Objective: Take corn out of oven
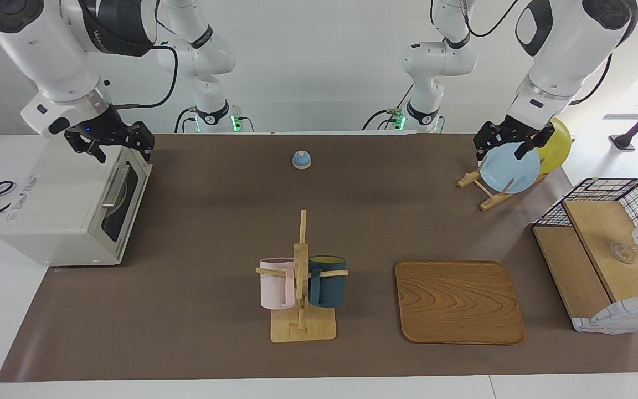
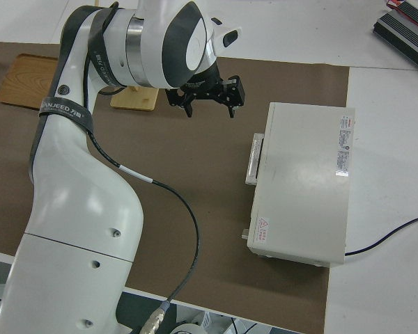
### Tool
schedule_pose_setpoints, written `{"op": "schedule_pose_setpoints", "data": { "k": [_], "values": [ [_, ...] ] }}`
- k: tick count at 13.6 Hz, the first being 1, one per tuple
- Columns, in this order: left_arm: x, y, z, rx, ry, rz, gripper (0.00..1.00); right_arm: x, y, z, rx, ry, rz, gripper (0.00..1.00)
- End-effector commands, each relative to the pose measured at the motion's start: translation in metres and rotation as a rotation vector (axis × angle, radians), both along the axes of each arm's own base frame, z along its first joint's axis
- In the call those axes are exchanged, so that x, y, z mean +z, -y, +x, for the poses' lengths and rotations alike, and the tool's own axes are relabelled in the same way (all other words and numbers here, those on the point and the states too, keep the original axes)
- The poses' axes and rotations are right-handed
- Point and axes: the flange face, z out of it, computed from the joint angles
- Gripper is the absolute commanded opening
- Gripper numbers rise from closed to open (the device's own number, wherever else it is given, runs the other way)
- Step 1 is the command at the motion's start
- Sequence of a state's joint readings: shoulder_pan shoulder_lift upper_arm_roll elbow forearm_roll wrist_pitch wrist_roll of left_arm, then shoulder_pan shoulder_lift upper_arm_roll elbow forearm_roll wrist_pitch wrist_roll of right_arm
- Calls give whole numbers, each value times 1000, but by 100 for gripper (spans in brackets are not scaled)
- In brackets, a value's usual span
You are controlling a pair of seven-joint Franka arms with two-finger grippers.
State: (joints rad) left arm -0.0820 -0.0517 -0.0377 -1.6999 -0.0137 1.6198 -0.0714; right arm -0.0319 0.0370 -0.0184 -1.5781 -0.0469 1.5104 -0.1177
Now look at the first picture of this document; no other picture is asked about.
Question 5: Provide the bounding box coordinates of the white checked cloth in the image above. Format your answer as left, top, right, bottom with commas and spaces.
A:
570, 291, 638, 335

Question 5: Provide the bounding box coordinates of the white toaster oven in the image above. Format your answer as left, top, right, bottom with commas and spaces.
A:
0, 136, 154, 267

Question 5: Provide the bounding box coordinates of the wooden mug stand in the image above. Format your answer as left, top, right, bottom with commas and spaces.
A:
256, 209, 349, 344

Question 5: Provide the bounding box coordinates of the dark blue mug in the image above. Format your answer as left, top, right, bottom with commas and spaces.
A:
307, 255, 348, 309

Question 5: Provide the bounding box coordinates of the small clear glass dish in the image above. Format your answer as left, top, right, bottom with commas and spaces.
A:
609, 241, 637, 265

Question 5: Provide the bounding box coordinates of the light blue plate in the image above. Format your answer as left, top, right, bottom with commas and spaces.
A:
479, 141, 542, 195

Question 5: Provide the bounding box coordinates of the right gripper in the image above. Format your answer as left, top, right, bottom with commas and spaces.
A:
64, 105, 156, 164

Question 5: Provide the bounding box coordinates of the pink mug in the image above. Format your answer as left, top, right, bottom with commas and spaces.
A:
259, 257, 297, 310

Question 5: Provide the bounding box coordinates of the yellow plate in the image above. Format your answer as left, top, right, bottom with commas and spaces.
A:
534, 117, 573, 176

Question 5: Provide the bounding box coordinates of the wooden step shelf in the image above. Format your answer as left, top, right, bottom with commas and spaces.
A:
533, 199, 638, 319

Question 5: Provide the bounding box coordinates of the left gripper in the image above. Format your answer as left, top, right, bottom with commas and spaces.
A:
474, 114, 556, 162

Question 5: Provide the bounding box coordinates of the wooden plate rack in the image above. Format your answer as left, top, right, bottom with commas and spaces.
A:
457, 158, 548, 212

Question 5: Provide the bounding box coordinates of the wooden tray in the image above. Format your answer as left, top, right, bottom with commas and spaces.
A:
395, 260, 527, 346

